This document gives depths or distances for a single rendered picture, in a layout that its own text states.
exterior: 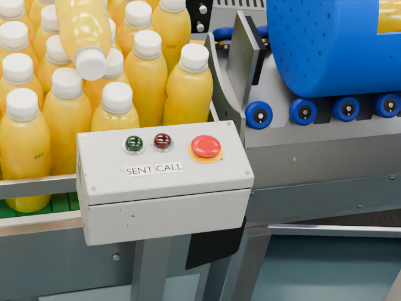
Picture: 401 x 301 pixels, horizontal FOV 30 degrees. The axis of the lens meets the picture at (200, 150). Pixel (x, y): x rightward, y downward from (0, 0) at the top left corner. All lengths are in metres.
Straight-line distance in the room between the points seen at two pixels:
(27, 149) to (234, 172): 0.28
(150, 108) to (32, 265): 0.29
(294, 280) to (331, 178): 0.92
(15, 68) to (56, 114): 0.08
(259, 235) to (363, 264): 0.87
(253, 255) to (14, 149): 0.65
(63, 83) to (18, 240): 0.24
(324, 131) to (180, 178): 0.42
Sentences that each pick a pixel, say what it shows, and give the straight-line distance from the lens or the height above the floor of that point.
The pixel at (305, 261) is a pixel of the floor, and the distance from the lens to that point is 2.23.
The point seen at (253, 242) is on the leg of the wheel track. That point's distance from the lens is 1.46.
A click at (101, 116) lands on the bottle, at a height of 1.06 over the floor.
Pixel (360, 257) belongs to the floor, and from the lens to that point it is 2.29.
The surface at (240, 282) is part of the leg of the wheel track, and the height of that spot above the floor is 0.47.
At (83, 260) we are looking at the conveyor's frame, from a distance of 1.15.
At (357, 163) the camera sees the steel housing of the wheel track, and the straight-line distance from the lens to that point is 1.30.
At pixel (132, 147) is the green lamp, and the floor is 1.11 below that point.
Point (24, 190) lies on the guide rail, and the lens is 1.04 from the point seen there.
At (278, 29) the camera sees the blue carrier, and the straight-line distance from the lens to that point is 1.26.
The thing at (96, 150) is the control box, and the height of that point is 1.10.
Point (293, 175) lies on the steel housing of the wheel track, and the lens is 1.26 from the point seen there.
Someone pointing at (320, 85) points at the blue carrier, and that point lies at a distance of 1.13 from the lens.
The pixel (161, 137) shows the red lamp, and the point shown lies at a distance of 0.90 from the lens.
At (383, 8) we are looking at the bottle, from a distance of 1.16.
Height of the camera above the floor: 1.75
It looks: 46 degrees down
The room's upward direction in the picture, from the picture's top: 10 degrees clockwise
